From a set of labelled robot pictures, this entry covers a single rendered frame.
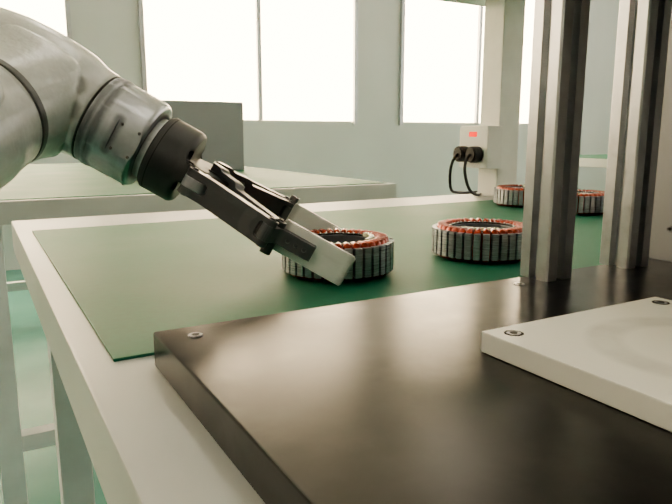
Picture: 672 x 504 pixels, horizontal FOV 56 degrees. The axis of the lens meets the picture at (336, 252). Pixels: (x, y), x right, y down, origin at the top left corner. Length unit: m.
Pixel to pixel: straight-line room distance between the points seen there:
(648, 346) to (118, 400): 0.27
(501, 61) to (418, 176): 4.45
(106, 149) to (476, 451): 0.46
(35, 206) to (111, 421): 1.20
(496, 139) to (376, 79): 4.22
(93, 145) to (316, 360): 0.35
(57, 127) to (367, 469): 0.45
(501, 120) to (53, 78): 1.01
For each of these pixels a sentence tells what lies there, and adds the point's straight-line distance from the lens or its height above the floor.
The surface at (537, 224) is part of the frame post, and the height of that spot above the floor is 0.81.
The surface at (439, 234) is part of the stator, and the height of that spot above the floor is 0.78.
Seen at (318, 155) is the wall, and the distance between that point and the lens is 5.27.
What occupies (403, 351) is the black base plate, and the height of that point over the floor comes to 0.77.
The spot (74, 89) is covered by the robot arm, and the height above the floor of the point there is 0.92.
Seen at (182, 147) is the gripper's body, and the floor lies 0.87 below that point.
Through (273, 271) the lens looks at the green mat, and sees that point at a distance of 0.64.
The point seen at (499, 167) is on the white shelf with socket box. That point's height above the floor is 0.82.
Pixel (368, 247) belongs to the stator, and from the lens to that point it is 0.58.
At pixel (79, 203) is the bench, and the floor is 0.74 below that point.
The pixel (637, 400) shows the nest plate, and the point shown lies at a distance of 0.29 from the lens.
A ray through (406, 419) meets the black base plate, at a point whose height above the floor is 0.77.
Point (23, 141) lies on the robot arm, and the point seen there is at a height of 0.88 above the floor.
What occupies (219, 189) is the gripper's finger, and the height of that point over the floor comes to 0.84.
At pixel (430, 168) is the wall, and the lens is 5.91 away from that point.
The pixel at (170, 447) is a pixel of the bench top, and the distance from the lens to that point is 0.30.
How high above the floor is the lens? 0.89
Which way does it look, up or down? 10 degrees down
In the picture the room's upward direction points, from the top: straight up
